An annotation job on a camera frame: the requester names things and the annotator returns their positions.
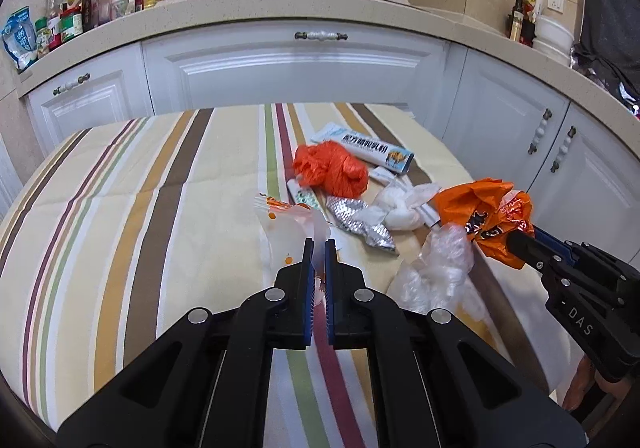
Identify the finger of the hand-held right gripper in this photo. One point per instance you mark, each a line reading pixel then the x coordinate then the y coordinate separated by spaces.
pixel 530 250
pixel 552 239

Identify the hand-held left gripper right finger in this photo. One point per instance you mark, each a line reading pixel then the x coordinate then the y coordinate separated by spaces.
pixel 330 288

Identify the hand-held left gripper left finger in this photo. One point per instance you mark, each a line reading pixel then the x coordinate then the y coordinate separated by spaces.
pixel 310 288

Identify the white wrapper with orange dots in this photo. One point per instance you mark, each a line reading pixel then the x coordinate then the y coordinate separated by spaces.
pixel 290 228

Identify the orange snack wrapper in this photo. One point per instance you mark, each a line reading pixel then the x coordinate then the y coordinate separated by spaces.
pixel 480 208

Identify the silver foil wrapper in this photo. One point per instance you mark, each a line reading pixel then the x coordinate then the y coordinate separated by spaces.
pixel 355 220

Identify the small white green packet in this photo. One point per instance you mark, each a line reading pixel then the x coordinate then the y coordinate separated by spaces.
pixel 304 198

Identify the clear plastic bag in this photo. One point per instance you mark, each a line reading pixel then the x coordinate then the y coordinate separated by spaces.
pixel 440 268

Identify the white plastic bag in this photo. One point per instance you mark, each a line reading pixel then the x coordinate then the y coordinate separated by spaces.
pixel 400 215

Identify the orange plastic bag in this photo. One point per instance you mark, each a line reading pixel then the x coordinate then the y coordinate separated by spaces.
pixel 330 167

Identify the small white paper slip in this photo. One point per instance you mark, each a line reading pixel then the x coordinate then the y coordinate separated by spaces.
pixel 384 175

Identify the white blue toothpaste box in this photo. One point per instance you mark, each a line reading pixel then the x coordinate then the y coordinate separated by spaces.
pixel 380 152

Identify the person's right hand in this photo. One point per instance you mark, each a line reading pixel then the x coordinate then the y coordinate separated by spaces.
pixel 582 380

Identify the striped tablecloth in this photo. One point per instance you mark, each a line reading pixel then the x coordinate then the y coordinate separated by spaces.
pixel 150 228

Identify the white kitchen cabinet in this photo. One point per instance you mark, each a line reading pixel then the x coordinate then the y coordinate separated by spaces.
pixel 300 77

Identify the dark glass bottle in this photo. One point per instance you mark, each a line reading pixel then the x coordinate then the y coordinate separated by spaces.
pixel 517 17

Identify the dark cloth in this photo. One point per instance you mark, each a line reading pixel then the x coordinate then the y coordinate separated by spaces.
pixel 610 2

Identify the beige stone countertop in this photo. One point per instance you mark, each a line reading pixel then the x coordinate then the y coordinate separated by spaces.
pixel 250 10

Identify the blue white packet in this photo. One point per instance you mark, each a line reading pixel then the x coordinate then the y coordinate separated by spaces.
pixel 20 37

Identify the white wall outlet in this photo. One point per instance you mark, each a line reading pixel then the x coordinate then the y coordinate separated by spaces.
pixel 556 0

